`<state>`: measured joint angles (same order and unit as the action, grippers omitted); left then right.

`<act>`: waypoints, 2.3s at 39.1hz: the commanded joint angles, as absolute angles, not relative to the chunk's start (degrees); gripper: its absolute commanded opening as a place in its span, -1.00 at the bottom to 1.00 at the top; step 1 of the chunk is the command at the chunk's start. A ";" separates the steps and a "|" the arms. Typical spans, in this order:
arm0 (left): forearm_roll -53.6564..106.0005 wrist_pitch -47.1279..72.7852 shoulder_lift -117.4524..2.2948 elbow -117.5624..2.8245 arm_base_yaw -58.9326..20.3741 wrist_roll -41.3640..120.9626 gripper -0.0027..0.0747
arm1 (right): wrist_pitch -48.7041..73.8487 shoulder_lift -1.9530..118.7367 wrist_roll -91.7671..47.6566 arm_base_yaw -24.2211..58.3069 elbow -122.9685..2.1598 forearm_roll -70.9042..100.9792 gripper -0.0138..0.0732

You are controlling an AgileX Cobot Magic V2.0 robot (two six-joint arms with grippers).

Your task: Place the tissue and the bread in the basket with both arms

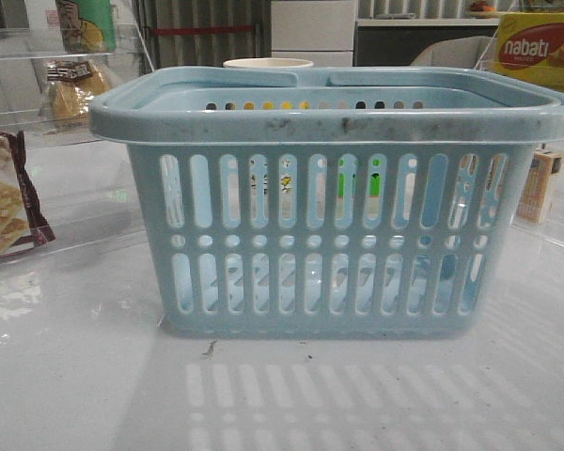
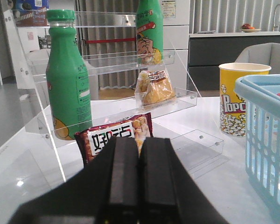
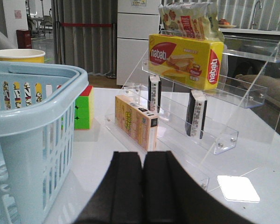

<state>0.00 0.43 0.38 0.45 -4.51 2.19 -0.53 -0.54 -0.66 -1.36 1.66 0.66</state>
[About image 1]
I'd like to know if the clear acrylic shelf right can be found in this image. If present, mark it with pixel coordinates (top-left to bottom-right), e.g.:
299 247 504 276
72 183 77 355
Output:
472 35 564 250

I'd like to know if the white paper cup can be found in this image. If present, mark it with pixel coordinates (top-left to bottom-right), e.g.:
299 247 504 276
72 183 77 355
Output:
223 57 314 70

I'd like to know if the light blue plastic basket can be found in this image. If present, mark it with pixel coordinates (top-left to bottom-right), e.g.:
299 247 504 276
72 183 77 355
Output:
89 67 564 338

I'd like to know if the clear acrylic shelf left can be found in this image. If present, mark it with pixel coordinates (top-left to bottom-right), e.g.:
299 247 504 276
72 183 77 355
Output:
0 23 152 258

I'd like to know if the small beige snack box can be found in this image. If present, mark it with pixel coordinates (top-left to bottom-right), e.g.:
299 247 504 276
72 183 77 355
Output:
516 150 562 225

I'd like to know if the green cartoon snack package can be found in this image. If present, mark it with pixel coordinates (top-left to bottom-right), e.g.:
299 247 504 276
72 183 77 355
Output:
55 0 116 54

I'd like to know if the yellow nabati wafer box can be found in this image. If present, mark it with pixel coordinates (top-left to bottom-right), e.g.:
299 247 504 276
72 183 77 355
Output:
491 12 564 92

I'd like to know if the packaged bread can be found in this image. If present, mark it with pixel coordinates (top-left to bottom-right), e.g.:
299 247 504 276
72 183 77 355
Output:
40 60 112 130

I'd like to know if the brown cracker package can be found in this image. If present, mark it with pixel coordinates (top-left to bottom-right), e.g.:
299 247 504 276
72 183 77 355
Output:
0 132 55 258

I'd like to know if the clear acrylic shelf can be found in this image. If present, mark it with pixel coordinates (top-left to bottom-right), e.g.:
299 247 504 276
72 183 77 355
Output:
0 23 152 258
472 35 564 250

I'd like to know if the white cabinet in background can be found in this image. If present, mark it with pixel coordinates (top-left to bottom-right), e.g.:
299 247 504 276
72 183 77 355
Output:
271 1 358 67

